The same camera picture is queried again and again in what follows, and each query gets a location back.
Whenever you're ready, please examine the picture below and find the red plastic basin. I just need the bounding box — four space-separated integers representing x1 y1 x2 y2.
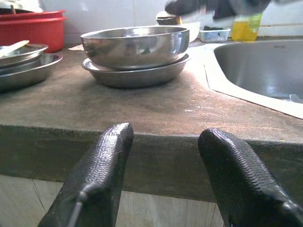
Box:
0 9 68 53

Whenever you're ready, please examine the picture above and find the deep steel bowl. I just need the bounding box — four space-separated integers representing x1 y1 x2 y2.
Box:
80 26 191 70

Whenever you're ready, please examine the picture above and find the dark scourer in tray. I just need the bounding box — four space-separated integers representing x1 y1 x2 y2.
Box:
203 25 224 32

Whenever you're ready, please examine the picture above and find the yellow dish soap pump bottle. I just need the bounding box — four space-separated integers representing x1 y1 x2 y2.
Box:
231 12 263 42

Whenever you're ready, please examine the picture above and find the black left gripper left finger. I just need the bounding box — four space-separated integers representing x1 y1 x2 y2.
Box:
37 122 134 227

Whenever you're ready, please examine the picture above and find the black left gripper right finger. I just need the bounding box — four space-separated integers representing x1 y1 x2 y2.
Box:
198 127 303 227

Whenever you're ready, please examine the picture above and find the long wooden chopstick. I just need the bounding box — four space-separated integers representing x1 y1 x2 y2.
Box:
0 40 30 59

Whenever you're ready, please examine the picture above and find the steel plate under deep bowl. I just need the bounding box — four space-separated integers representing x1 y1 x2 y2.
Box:
81 53 192 89

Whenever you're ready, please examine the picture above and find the steel dome lid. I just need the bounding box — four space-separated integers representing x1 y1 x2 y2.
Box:
0 0 45 14

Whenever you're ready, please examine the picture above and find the stainless steel double sink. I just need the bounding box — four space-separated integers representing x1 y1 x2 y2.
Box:
204 39 303 120

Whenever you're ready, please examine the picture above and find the shallow steel dish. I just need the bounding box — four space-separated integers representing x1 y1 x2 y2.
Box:
0 43 49 70

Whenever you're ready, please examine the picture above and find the wide steel plate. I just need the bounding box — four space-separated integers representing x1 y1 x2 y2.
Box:
0 53 63 93

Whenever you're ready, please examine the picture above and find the white ceramic bowl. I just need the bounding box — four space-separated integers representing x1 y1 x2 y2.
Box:
181 21 202 44

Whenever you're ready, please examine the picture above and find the small clear plastic tray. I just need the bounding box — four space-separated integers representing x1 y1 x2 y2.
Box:
199 25 232 44

